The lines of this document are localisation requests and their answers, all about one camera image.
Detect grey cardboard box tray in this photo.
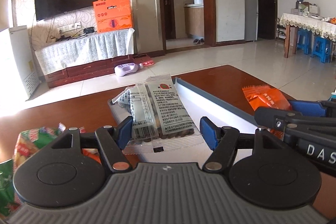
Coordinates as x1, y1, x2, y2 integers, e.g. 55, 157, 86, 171
108, 75, 257, 166

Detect white-grey seed packets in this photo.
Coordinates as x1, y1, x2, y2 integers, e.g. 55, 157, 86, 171
108, 75, 203, 155

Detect orange square snack packet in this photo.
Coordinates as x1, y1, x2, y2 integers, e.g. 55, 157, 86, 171
241, 84, 293, 138

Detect green chips bag with picture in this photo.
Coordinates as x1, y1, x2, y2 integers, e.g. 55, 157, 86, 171
13, 123, 66, 172

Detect dark green snack bag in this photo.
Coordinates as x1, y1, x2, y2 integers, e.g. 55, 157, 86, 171
0, 159, 21, 219

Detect purple white floor bottle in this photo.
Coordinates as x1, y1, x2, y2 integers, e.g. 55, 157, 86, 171
114, 63, 143, 77

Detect red floor scale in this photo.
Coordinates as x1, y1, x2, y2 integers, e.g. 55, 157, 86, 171
133, 54, 155, 67

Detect tv cabinet with floral cloth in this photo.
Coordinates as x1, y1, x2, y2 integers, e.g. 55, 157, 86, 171
35, 28, 134, 88

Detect blue plastic stool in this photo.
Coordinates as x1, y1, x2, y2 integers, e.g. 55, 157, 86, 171
311, 36, 332, 63
296, 28, 312, 55

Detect dining table with lace cloth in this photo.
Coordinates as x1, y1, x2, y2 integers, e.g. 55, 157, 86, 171
280, 13, 335, 58

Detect orange gift box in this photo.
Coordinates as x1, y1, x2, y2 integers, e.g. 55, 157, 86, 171
93, 0, 133, 33

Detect white chest freezer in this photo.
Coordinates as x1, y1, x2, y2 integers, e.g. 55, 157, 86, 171
1, 26, 40, 101

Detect grey refrigerator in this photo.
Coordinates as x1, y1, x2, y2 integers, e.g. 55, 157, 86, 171
245, 0, 259, 42

